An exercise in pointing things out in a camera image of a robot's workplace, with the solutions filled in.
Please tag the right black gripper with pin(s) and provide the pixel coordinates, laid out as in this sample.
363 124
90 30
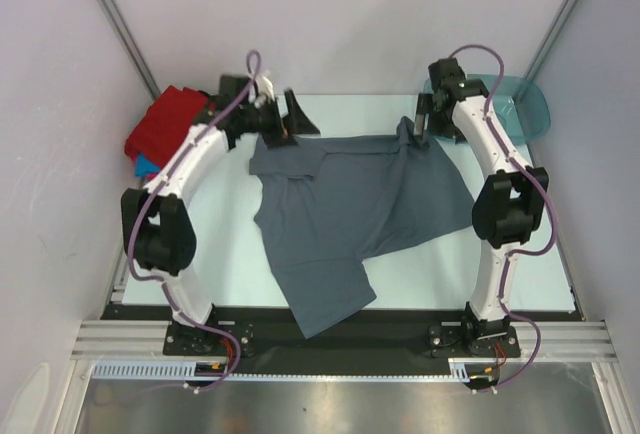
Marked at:
423 111

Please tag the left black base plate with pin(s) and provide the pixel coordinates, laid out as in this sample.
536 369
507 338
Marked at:
185 341

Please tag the right aluminium corner post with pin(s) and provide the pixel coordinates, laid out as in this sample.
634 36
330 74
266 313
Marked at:
559 22

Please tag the right aluminium side rail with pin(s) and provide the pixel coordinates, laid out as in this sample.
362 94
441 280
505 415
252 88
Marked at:
537 158

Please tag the blue folded t shirt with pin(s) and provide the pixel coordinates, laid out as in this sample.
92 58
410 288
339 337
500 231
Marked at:
144 168

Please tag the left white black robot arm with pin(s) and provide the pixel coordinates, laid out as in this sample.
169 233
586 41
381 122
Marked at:
158 235

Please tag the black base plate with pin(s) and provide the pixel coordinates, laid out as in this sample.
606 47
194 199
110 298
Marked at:
185 341
456 341

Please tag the left aluminium corner post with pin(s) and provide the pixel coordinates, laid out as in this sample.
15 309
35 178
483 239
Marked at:
120 26

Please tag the grey cable duct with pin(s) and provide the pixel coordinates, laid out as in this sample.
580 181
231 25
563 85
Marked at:
475 369
158 370

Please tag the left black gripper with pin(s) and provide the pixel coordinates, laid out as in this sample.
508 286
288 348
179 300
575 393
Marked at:
293 124

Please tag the aluminium side rail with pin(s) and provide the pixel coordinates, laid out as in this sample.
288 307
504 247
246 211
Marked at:
120 276
537 158

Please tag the teal transparent plastic bin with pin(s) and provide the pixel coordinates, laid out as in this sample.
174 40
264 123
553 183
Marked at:
520 107

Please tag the aluminium corner post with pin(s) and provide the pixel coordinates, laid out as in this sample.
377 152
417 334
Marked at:
559 22
120 26

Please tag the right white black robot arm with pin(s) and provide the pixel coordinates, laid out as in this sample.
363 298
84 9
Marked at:
507 211

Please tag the grey blue polo shirt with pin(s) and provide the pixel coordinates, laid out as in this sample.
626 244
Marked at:
328 204

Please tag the red folded t shirt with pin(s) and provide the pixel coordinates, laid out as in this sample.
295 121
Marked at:
165 125

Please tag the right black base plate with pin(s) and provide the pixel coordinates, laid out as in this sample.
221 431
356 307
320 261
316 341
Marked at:
456 341

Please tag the left aluminium side rail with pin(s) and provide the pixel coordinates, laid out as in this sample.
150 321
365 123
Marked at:
120 276

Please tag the left grey cable duct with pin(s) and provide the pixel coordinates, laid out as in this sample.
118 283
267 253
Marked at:
158 370

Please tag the aluminium front frame rail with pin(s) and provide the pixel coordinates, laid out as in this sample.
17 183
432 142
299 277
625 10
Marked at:
114 339

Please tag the black folded t shirt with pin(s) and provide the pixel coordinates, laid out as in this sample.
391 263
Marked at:
211 98

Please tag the right grey cable duct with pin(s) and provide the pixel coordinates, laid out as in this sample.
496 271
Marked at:
475 369

